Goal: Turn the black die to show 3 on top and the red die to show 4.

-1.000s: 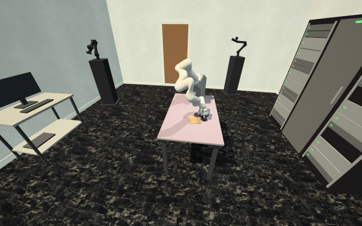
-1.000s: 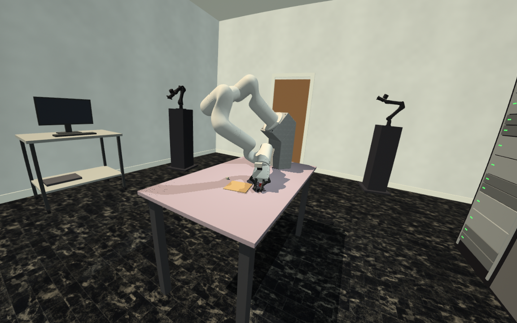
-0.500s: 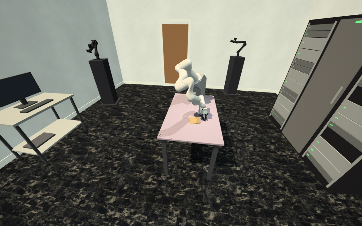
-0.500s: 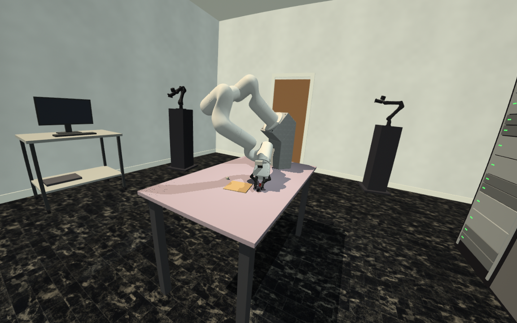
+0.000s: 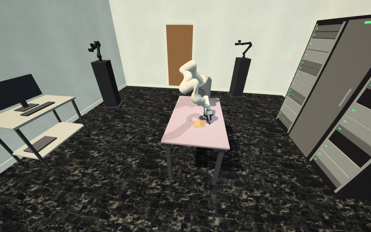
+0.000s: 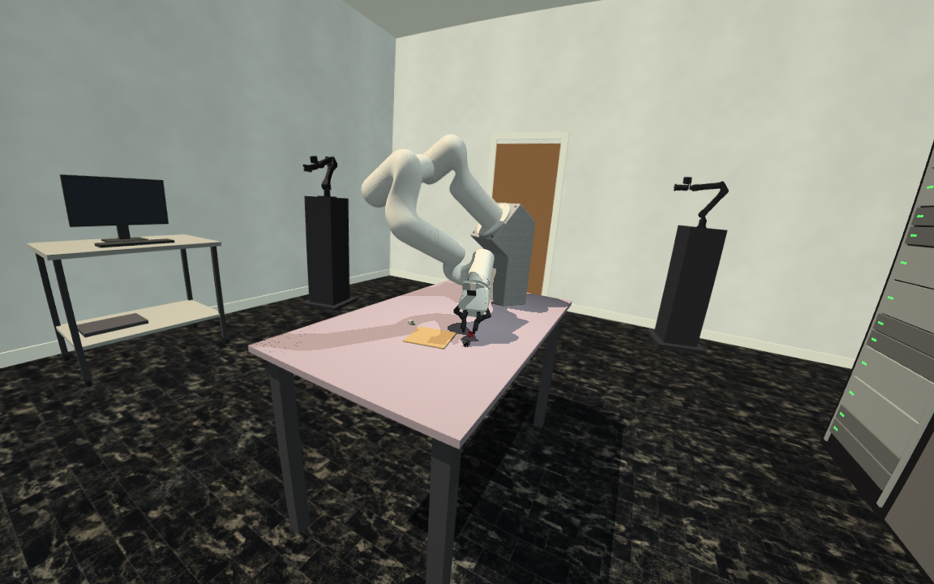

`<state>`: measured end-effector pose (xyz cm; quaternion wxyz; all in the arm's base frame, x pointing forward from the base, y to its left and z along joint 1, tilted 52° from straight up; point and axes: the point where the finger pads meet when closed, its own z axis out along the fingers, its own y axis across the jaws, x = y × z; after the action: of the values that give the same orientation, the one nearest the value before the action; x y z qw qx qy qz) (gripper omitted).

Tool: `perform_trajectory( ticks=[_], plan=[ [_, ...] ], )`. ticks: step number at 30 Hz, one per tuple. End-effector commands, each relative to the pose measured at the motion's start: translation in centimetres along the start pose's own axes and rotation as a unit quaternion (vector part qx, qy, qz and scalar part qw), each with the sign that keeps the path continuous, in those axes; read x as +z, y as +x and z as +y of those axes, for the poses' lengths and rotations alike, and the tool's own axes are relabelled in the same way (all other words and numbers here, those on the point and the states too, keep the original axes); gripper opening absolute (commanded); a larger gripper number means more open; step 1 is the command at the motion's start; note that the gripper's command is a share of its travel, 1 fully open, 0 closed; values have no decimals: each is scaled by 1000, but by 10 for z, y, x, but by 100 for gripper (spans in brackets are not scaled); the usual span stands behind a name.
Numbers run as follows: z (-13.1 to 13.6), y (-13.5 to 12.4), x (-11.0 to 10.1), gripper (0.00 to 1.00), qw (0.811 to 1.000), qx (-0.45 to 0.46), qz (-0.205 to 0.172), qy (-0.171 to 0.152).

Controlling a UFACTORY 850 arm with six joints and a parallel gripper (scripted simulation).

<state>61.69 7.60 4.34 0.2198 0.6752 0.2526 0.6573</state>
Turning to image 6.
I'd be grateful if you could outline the orange mat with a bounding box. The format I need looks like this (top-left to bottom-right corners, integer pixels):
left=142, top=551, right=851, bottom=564
left=403, top=327, right=456, bottom=349

